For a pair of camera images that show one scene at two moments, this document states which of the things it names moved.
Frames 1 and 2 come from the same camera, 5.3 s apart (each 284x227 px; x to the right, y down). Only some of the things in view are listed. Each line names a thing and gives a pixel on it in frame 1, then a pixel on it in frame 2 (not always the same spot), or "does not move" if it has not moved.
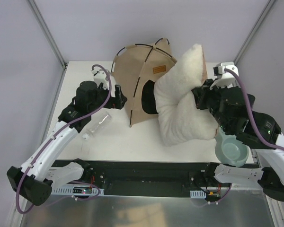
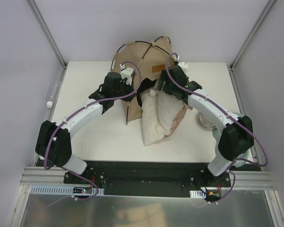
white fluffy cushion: (181, 120) → (159, 109)
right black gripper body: (201, 97) → (163, 85)
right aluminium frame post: (268, 4) does not move
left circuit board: (86, 191) does not move
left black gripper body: (114, 101) → (131, 92)
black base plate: (145, 178) does not move
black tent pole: (152, 46) → (147, 43)
